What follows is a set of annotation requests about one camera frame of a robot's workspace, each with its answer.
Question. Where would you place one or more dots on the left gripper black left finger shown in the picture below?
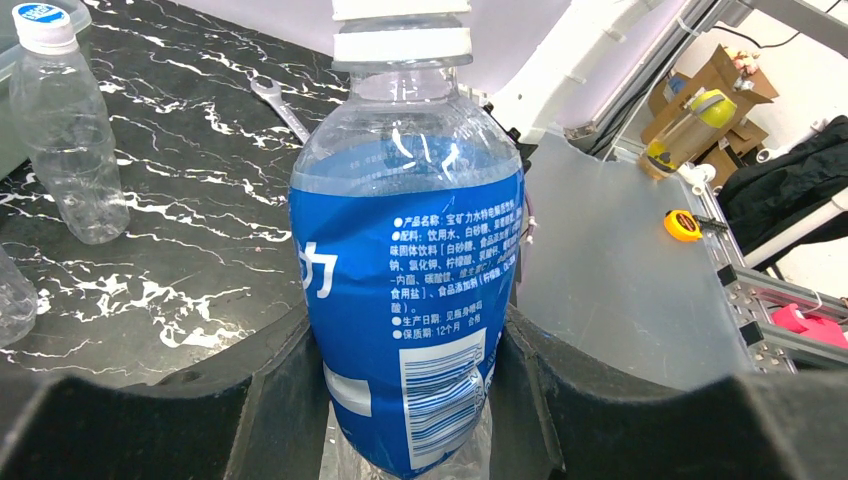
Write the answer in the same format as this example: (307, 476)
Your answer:
(257, 410)

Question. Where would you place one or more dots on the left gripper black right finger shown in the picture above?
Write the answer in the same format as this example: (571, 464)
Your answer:
(559, 413)

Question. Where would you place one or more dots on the blue label plastic bottle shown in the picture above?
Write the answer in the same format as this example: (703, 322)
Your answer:
(406, 205)

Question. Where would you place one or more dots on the clear unlabelled plastic bottle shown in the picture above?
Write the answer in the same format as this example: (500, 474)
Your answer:
(18, 302)

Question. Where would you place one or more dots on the blue white bottle cap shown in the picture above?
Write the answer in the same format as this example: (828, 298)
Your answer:
(44, 29)

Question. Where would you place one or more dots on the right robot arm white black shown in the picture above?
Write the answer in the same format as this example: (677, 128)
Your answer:
(561, 62)

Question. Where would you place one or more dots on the yellow lid drink bottle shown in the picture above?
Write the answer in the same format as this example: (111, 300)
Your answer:
(684, 138)

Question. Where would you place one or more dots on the yellow tape measure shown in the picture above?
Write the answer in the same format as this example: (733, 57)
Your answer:
(687, 227)

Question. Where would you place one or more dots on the red plastic part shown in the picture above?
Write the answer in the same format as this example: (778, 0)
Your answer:
(792, 318)

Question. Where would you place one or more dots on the silver open-end wrench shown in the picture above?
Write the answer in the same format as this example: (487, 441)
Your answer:
(270, 91)

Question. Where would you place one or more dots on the translucent plastic storage box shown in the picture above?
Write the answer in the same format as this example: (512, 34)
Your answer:
(50, 109)

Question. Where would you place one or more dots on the brown cardboard box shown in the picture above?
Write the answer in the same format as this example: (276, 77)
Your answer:
(734, 72)

